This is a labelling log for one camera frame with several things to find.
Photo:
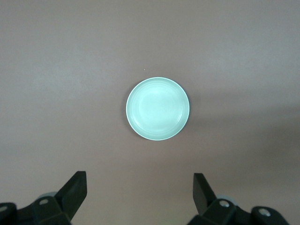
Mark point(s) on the mint green round plate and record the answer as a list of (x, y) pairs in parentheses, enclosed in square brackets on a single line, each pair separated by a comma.
[(157, 109)]

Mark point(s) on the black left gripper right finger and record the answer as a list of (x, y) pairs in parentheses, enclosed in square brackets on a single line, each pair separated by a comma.
[(206, 199)]

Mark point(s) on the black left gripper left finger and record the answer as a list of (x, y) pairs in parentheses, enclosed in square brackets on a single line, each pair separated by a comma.
[(70, 197)]

